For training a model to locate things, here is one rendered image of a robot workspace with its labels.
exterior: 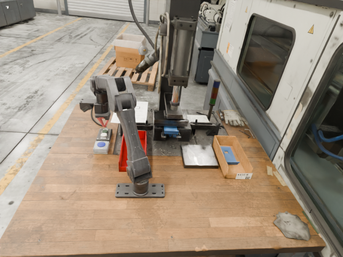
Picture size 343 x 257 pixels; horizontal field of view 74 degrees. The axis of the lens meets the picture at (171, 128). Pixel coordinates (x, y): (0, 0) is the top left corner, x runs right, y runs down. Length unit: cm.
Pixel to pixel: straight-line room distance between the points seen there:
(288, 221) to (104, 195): 72
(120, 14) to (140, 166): 972
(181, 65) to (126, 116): 37
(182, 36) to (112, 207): 75
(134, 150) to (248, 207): 52
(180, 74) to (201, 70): 326
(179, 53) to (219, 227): 73
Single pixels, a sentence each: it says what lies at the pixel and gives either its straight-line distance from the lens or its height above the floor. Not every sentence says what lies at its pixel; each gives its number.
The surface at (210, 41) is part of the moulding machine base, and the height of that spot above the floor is 82.
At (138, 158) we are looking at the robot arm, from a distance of 87.
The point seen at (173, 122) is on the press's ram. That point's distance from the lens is 118.
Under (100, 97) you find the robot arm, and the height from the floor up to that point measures 115.
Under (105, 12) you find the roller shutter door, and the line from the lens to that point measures 1052.
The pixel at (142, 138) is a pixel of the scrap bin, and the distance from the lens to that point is 124.
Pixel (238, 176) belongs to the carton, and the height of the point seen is 92.
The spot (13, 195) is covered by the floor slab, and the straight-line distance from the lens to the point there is 238.
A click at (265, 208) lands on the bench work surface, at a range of 106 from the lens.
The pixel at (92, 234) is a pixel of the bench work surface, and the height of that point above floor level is 90.
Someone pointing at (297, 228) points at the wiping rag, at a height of 92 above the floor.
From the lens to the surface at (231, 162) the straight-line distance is 116.
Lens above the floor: 165
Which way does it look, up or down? 33 degrees down
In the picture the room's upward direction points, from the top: 7 degrees clockwise
